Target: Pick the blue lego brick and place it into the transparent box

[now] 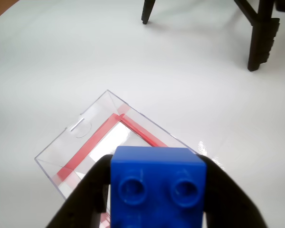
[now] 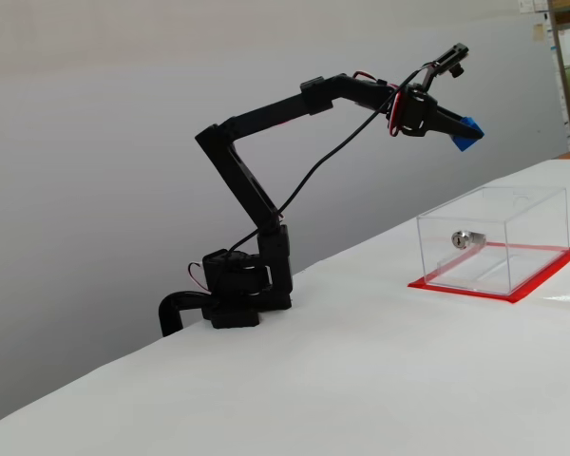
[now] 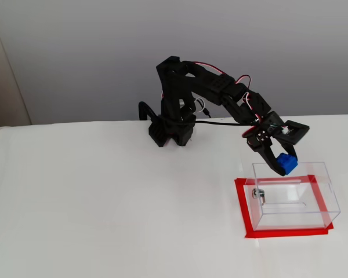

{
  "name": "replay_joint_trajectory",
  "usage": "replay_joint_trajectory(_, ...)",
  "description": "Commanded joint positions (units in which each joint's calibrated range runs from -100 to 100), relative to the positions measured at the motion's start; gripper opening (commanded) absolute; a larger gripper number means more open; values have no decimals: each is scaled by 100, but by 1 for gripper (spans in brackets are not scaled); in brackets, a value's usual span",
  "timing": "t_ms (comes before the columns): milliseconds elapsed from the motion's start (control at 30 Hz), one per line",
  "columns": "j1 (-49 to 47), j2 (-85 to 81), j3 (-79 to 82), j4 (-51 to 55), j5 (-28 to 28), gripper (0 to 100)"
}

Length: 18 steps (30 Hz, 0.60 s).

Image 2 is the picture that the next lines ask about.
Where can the blue lego brick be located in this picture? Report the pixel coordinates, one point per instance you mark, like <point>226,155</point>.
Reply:
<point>465,145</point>

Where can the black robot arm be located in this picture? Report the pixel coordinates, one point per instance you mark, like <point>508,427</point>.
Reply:
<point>237,166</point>

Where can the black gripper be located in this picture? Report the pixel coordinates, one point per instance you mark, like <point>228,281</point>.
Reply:
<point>424,112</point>

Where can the white wall label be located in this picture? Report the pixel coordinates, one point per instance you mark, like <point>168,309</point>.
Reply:
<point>526,5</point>

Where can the black table clamp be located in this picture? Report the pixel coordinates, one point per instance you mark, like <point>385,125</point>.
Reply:
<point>167,311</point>

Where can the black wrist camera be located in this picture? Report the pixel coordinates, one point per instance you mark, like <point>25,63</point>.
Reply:
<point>451,57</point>

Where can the beige sticky note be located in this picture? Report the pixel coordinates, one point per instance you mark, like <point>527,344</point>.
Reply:
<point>538,32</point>

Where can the transparent plastic box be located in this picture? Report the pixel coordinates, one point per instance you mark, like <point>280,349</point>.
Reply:
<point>461,271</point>

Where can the silver cam lock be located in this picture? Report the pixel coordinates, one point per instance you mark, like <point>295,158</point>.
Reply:
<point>463,239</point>

